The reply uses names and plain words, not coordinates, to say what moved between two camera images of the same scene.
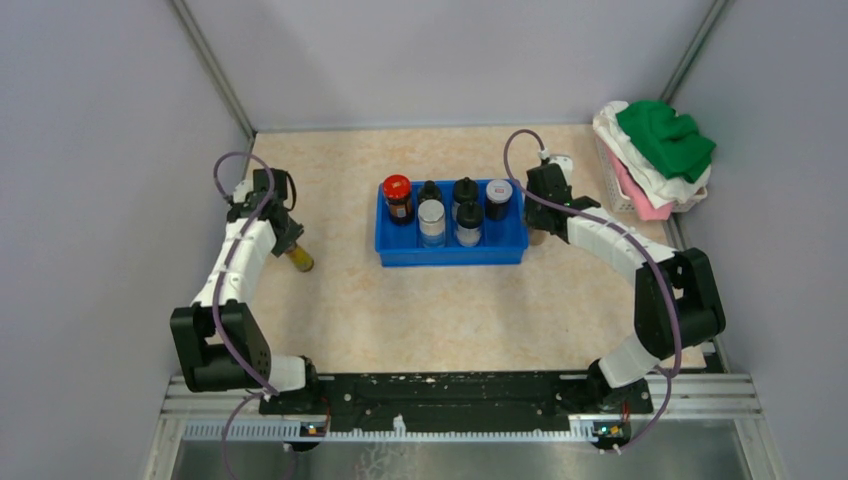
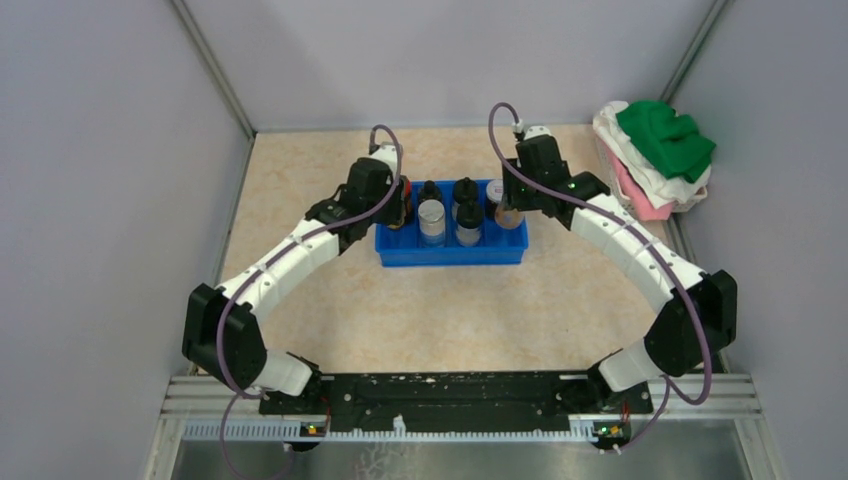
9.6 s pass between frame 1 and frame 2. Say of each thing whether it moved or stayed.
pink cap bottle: moved
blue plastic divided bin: stayed
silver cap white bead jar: stayed
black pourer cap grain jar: stayed
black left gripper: moved
